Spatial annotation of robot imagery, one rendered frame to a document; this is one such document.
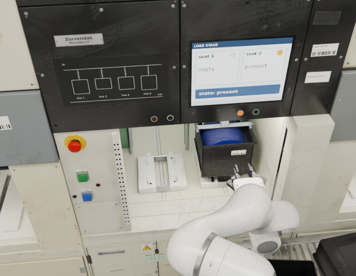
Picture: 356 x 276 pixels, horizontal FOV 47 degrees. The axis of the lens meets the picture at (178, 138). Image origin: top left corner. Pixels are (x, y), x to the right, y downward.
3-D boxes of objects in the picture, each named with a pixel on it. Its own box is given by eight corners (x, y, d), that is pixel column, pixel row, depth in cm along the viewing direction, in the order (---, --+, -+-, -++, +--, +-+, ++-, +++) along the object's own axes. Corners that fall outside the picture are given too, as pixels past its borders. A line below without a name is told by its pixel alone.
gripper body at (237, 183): (237, 216, 132) (230, 189, 140) (268, 212, 132) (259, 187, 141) (240, 200, 127) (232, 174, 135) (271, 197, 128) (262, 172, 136)
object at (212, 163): (197, 184, 176) (199, 128, 155) (191, 153, 191) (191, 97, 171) (252, 179, 178) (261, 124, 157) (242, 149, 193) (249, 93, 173)
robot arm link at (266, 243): (269, 199, 125) (240, 208, 126) (282, 235, 115) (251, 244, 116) (274, 214, 130) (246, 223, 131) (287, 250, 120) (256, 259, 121)
